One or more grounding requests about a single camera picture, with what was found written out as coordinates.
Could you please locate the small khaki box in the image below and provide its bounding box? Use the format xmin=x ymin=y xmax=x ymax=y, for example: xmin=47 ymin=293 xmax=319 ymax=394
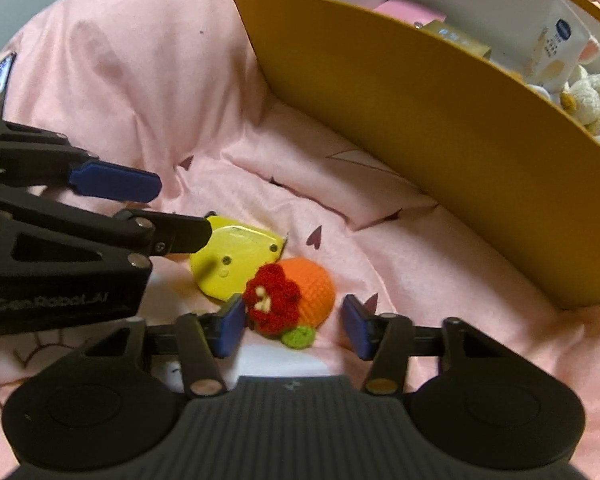
xmin=420 ymin=20 xmax=492 ymax=59

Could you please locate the orange crochet fruit red flower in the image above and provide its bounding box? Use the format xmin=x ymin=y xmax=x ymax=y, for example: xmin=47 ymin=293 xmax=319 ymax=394
xmin=242 ymin=256 xmax=337 ymax=350

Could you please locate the white cream tube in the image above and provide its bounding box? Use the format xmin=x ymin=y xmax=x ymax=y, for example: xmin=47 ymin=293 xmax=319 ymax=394
xmin=522 ymin=0 xmax=592 ymax=93

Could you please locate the pink case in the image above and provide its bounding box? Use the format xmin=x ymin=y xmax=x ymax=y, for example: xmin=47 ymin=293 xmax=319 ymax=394
xmin=372 ymin=0 xmax=443 ymax=23

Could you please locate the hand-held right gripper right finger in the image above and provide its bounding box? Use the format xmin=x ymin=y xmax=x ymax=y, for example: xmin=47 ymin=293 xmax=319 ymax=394
xmin=342 ymin=294 xmax=518 ymax=394

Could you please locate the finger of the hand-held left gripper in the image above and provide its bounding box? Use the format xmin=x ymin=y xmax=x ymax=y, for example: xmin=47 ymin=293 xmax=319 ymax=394
xmin=0 ymin=117 xmax=164 ymax=204
xmin=0 ymin=192 xmax=214 ymax=282

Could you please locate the white crochet bunny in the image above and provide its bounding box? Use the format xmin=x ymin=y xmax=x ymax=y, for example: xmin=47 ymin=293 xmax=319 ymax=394
xmin=527 ymin=35 xmax=600 ymax=161

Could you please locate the yellow plastic clip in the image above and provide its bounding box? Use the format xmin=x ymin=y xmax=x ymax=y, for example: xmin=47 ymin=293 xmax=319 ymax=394
xmin=189 ymin=215 xmax=287 ymax=303

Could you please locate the pink blanket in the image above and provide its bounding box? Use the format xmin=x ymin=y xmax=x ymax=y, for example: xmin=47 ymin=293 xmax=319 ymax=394
xmin=0 ymin=0 xmax=600 ymax=480

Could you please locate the yellow cardboard box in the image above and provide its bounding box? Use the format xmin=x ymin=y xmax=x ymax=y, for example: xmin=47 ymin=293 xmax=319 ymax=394
xmin=228 ymin=0 xmax=600 ymax=311

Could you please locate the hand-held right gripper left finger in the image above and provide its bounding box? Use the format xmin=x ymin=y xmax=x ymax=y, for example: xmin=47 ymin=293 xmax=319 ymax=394
xmin=82 ymin=294 xmax=247 ymax=397

